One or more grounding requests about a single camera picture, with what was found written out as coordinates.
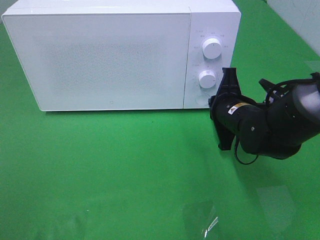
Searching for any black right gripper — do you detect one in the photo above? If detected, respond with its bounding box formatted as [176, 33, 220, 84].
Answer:
[208, 67, 258, 151]

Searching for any white microwave knob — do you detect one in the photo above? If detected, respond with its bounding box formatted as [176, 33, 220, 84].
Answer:
[198, 70, 217, 89]
[202, 38, 222, 60]

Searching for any white microwave door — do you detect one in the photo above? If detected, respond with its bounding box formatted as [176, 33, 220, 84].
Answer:
[3, 13, 190, 111]

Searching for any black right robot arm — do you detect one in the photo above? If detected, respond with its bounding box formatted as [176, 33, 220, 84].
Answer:
[208, 67, 320, 160]

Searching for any clear tape patch far right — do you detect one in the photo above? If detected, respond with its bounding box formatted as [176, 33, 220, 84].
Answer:
[305, 60, 320, 72]

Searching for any white microwave oven body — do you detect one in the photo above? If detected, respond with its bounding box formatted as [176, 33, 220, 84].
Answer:
[1, 0, 241, 109]

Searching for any white panel at table edge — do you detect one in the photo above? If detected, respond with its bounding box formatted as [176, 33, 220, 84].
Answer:
[267, 0, 320, 55]

